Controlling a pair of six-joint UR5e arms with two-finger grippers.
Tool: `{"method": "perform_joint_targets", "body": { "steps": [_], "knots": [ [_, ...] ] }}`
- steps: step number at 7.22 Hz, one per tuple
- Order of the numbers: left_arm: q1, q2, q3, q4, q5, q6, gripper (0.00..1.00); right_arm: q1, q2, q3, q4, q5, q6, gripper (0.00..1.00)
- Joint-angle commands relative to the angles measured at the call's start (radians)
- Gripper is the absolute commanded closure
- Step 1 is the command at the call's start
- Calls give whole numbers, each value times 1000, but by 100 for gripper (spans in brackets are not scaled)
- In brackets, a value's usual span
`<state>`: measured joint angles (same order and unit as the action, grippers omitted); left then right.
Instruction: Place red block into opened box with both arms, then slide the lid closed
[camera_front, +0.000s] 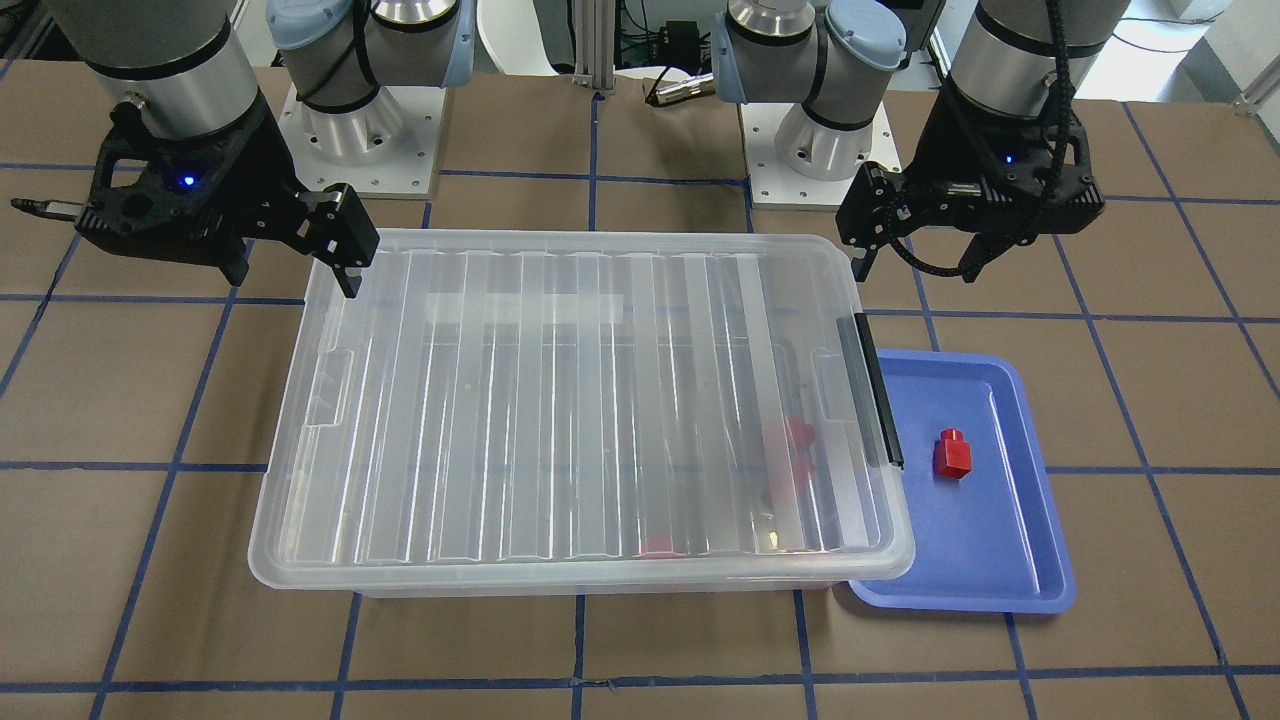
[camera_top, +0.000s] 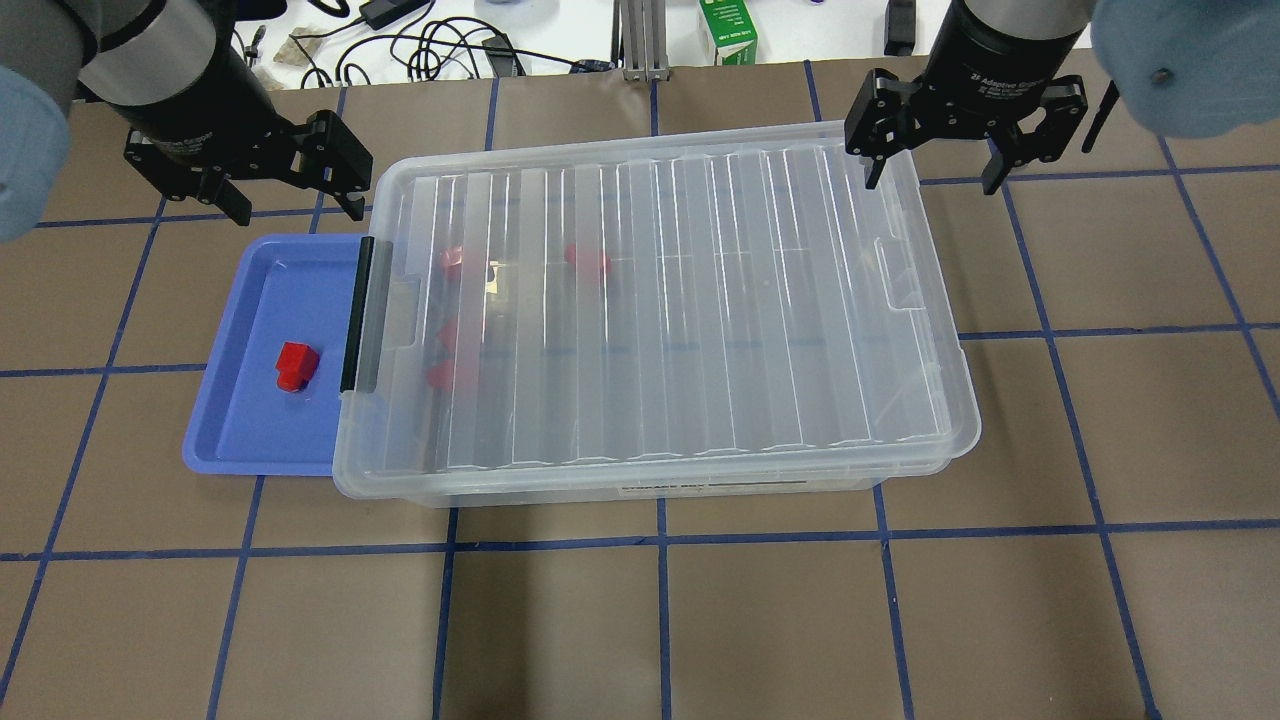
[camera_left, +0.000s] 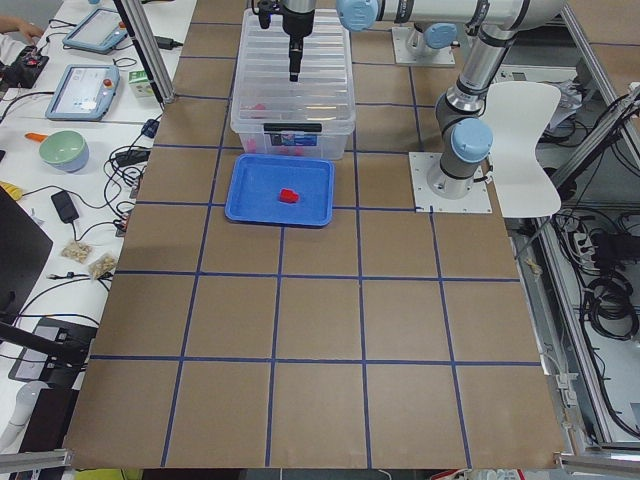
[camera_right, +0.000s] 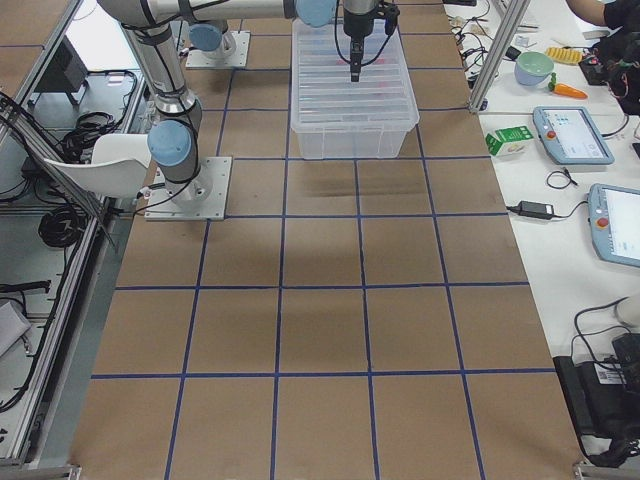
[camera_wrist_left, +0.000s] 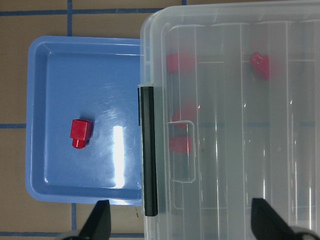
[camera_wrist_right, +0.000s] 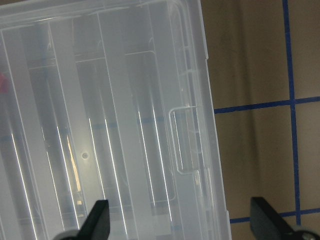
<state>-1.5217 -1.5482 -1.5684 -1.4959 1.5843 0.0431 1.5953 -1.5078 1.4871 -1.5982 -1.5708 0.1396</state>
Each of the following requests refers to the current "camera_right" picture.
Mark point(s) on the green milk carton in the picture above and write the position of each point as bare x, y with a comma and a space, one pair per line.
508, 141

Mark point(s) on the teach pendant upper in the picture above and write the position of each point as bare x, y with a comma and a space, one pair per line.
570, 137

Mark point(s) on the teach pendant lower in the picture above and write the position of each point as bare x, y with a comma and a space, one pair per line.
614, 223

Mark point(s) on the aluminium frame post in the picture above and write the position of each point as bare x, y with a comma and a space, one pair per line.
502, 40

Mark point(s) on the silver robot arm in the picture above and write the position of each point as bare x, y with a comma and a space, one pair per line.
213, 39
147, 27

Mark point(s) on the white plastic chair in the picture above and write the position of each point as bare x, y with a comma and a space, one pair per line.
118, 166

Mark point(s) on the green bowl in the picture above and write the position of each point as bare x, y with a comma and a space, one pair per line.
532, 68

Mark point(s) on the clear plastic storage box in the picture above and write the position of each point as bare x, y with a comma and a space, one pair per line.
337, 143

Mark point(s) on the teach pendant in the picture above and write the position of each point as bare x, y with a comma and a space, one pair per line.
614, 223
570, 137

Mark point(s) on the black power adapter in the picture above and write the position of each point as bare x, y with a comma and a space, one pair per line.
532, 209

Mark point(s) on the toy carrot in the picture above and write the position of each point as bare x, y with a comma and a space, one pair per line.
561, 89

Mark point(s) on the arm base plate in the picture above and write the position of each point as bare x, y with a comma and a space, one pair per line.
204, 198
196, 60

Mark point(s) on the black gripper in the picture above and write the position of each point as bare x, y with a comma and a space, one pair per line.
355, 25

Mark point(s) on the toy corn yellow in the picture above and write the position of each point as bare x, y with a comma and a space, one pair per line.
564, 55

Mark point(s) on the clear plastic box lid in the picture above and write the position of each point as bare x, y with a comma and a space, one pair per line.
323, 95

